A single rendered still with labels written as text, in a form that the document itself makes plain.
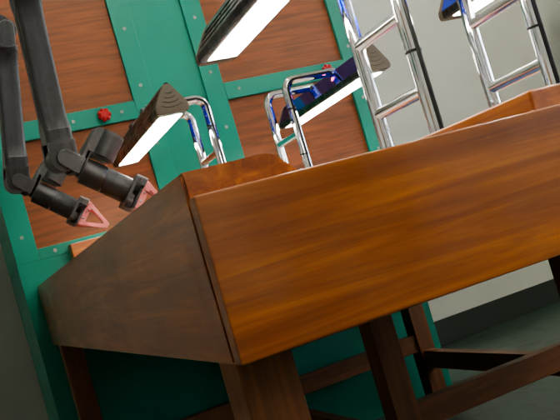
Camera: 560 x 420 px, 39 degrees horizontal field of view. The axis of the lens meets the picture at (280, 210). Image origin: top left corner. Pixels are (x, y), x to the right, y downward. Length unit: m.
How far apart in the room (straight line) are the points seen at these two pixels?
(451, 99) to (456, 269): 3.35
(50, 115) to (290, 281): 1.05
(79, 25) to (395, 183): 2.04
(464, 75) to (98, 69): 2.16
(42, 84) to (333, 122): 1.42
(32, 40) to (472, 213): 1.12
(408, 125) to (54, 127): 2.55
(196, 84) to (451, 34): 1.87
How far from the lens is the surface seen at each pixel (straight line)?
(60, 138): 1.69
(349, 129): 2.91
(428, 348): 2.82
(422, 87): 1.21
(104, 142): 1.72
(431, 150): 0.83
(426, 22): 4.21
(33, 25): 1.73
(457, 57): 4.24
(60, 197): 2.09
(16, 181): 2.07
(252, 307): 0.72
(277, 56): 2.88
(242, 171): 0.76
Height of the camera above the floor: 0.67
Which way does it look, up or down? 3 degrees up
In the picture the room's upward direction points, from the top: 16 degrees counter-clockwise
